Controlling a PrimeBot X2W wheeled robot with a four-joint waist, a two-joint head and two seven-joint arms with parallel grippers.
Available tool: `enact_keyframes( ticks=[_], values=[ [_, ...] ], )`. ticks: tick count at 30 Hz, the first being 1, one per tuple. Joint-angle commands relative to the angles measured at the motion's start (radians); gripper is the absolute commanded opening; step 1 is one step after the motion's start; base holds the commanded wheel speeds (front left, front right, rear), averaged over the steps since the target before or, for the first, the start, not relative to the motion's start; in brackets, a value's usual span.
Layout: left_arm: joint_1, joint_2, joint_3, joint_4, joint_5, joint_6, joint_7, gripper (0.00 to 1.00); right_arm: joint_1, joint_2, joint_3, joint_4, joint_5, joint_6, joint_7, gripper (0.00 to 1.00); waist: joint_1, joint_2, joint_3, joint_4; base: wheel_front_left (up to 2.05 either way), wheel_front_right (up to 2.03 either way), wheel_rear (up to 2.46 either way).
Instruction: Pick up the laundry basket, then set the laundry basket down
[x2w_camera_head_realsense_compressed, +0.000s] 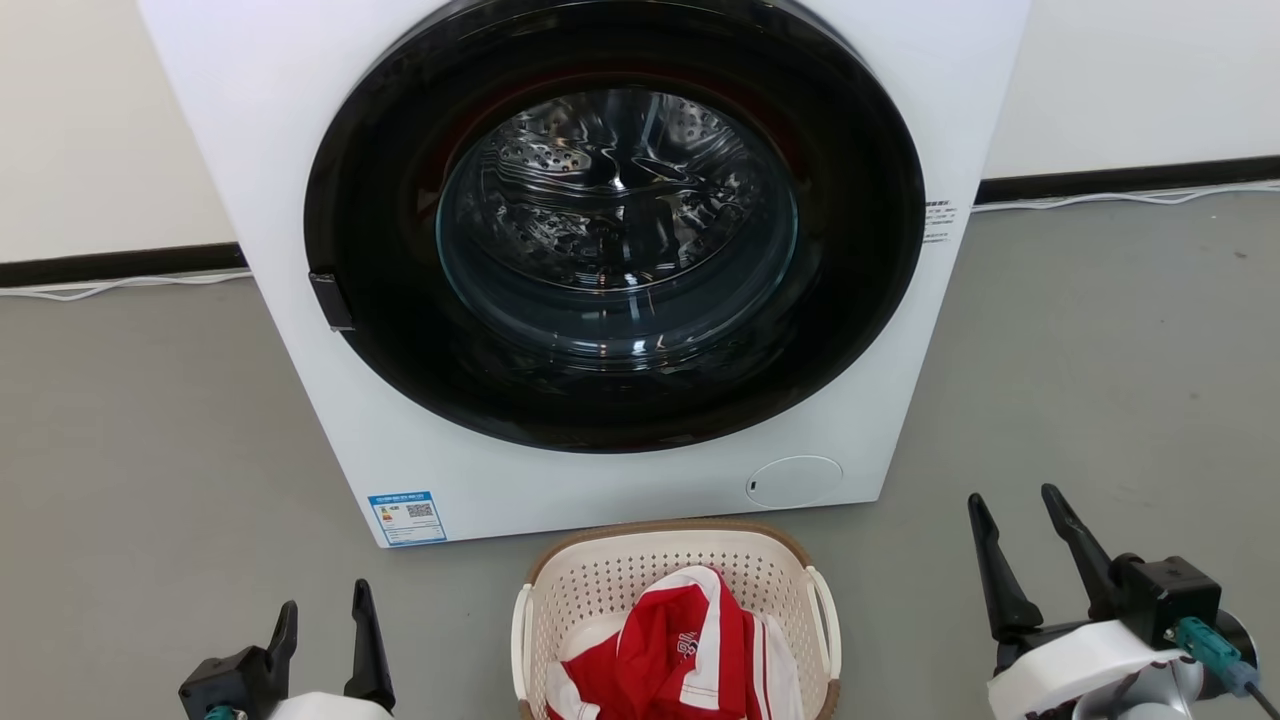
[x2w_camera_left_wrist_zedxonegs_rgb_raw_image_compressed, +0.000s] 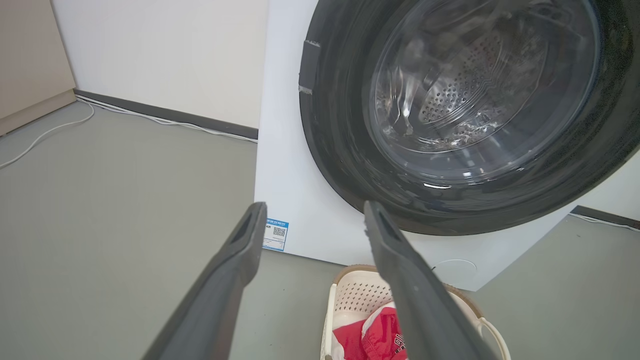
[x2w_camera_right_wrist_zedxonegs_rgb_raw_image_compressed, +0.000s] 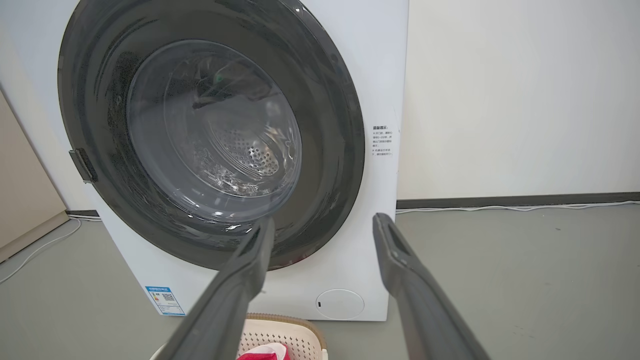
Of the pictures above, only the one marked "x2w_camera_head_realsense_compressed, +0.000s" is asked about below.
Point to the small text sticker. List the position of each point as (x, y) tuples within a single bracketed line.
[(940, 220)]

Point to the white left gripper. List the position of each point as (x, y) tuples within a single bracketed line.
[(330, 708)]

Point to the round black washing machine door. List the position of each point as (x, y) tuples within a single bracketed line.
[(380, 200)]

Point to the cream perforated laundry basket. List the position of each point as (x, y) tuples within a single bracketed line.
[(600, 570)]

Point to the blue energy label sticker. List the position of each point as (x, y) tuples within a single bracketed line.
[(407, 518)]

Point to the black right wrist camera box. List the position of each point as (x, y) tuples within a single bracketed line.
[(1165, 595)]

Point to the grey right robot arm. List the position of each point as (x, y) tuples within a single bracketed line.
[(1150, 700)]

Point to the red and white garment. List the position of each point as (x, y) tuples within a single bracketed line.
[(670, 650)]

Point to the white front-load washing machine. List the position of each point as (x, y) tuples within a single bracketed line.
[(250, 150)]

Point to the round white filter cover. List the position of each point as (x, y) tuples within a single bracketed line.
[(795, 481)]

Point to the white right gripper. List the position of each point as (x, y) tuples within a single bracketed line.
[(1060, 670)]

